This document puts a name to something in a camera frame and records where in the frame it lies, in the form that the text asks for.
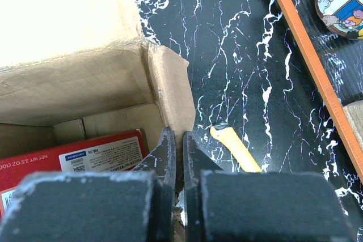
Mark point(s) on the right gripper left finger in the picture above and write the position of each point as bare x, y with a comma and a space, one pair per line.
136, 205

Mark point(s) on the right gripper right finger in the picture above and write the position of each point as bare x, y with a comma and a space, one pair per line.
233, 206

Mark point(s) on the red product box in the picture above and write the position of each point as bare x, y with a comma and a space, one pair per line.
119, 152

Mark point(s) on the yellow utility knife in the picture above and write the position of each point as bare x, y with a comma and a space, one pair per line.
225, 134

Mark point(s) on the brown cardboard express box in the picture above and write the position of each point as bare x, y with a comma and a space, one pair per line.
73, 70

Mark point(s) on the orange wooden shelf rack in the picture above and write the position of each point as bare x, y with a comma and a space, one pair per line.
323, 84

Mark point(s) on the upper beige cleaning pad pack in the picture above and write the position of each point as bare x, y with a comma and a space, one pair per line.
354, 115

